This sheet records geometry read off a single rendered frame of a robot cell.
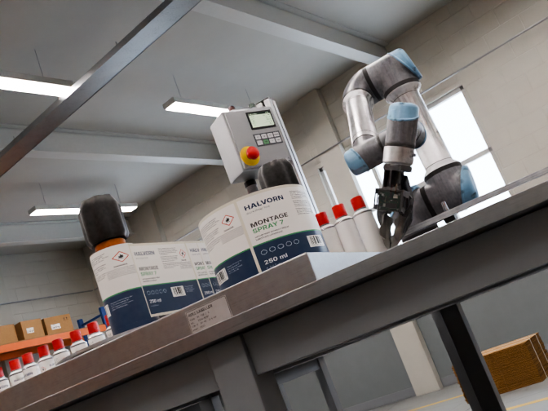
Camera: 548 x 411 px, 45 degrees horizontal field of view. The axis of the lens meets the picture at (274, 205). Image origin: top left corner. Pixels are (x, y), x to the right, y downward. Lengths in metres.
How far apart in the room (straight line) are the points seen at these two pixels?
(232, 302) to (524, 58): 6.42
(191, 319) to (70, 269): 10.03
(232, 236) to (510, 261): 0.47
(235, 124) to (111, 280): 0.78
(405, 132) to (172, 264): 0.66
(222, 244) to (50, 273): 9.73
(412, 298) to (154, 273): 0.62
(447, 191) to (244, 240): 0.98
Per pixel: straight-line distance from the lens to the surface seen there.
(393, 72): 2.08
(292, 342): 0.91
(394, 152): 1.66
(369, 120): 1.92
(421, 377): 7.67
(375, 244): 1.69
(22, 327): 9.33
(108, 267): 1.29
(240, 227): 1.09
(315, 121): 8.09
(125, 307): 1.27
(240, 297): 0.97
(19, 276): 10.53
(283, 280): 0.94
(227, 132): 1.91
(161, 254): 1.36
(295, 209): 1.12
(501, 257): 0.83
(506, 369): 5.68
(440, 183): 1.97
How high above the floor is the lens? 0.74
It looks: 13 degrees up
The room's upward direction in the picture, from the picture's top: 21 degrees counter-clockwise
